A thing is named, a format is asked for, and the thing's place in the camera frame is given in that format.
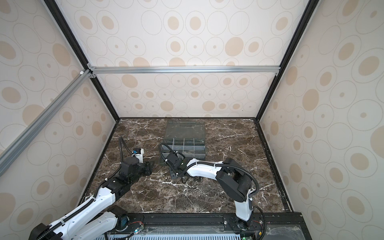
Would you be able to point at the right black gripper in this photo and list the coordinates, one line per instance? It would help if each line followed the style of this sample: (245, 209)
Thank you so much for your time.
(172, 175)

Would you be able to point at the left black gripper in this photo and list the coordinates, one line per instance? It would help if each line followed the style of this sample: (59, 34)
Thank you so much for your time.
(148, 168)

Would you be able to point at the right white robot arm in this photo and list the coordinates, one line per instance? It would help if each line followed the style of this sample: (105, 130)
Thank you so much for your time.
(239, 184)

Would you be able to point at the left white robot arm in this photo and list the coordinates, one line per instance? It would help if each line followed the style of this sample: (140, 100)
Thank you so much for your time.
(80, 223)

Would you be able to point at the clear plastic organizer box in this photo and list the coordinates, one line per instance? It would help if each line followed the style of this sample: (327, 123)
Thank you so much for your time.
(186, 137)

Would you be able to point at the black base frame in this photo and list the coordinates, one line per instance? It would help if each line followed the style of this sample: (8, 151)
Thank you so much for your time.
(214, 226)

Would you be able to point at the horizontal aluminium rail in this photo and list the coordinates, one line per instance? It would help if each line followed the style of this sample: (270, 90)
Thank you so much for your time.
(184, 70)

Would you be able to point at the diagonal aluminium rail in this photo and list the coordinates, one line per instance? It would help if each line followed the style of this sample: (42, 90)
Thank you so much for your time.
(25, 138)

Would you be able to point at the left black corner post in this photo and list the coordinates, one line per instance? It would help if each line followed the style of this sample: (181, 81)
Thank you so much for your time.
(59, 18)

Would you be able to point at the black corner post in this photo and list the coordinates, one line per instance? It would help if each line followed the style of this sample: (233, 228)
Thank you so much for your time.
(59, 18)
(300, 29)

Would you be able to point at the right black corner post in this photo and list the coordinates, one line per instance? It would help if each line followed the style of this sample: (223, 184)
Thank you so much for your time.
(300, 29)

